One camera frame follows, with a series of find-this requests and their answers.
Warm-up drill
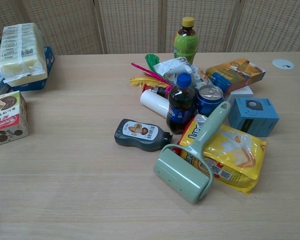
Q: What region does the dark sauce squeeze bottle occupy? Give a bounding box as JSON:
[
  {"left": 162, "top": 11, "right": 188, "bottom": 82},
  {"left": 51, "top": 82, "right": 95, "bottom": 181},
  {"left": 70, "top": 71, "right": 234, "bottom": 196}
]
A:
[{"left": 114, "top": 118, "right": 174, "bottom": 153}]

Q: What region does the pepsi cola bottle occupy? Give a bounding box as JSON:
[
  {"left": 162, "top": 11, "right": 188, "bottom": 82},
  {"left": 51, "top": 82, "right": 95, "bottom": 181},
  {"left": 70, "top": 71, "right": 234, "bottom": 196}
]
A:
[{"left": 166, "top": 72, "right": 196, "bottom": 135}]

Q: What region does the green tea bottle yellow cap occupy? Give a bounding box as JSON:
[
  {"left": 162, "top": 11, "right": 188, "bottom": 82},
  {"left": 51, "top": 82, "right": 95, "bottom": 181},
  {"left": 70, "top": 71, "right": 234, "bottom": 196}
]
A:
[{"left": 173, "top": 16, "right": 199, "bottom": 65}]

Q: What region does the white paper roll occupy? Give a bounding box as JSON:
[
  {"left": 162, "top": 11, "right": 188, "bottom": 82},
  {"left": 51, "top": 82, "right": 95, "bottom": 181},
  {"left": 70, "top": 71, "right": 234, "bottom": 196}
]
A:
[{"left": 139, "top": 89, "right": 171, "bottom": 119}]

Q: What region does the colourful feather shuttlecock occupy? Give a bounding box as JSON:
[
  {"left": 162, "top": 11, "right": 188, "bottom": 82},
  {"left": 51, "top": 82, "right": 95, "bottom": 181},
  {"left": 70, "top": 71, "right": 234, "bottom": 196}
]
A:
[{"left": 128, "top": 62, "right": 175, "bottom": 99}]

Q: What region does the green lint roller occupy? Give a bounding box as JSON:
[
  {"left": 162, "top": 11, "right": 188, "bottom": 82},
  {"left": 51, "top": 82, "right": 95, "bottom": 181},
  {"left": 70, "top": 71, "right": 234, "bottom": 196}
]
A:
[{"left": 153, "top": 100, "right": 232, "bottom": 205}]

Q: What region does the crumpled white snack bag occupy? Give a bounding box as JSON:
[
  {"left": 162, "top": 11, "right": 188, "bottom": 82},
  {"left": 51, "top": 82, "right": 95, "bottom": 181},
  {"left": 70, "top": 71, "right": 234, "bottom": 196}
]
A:
[{"left": 153, "top": 56, "right": 213, "bottom": 89}]

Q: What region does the blue soda can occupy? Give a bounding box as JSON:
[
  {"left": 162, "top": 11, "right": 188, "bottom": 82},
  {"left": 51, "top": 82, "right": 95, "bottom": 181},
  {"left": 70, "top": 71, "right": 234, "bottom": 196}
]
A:
[{"left": 195, "top": 84, "right": 225, "bottom": 118}]

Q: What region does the yellow snack bag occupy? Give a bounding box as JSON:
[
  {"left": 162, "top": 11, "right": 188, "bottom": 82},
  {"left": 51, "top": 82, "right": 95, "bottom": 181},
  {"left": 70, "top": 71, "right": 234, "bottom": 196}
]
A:
[{"left": 171, "top": 114, "right": 268, "bottom": 194}]

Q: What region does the white small box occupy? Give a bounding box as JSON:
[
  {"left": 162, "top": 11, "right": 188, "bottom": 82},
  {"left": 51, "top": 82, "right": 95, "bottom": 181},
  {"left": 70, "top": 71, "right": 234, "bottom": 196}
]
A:
[{"left": 224, "top": 85, "right": 254, "bottom": 106}]

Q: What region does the folding screen panel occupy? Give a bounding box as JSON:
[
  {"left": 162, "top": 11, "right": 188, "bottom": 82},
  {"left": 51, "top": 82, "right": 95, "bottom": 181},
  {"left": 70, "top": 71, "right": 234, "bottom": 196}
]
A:
[{"left": 0, "top": 0, "right": 300, "bottom": 56}]

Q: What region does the yellow blue book box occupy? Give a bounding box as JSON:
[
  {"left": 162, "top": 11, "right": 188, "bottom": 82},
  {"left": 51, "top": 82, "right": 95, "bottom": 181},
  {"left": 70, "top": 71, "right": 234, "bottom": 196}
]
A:
[{"left": 205, "top": 57, "right": 267, "bottom": 95}]

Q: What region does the blue speaker box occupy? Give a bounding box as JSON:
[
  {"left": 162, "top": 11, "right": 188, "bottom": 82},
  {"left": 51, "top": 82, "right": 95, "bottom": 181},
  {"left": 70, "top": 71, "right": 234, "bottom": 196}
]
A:
[{"left": 227, "top": 97, "right": 280, "bottom": 138}]

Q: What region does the blue tissue box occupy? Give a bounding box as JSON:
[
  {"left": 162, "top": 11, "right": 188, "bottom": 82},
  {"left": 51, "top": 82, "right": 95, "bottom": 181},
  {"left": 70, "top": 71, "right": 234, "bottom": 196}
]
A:
[{"left": 9, "top": 46, "right": 55, "bottom": 92}]

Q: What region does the cookie box red label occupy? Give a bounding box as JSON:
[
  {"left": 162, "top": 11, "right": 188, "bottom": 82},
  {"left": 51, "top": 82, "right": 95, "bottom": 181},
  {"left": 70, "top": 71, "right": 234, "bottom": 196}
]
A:
[{"left": 0, "top": 90, "right": 29, "bottom": 149}]

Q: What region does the round white table grommet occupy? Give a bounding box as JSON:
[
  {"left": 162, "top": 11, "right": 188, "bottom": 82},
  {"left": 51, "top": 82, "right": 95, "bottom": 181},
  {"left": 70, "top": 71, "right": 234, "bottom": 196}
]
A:
[{"left": 272, "top": 58, "right": 295, "bottom": 70}]

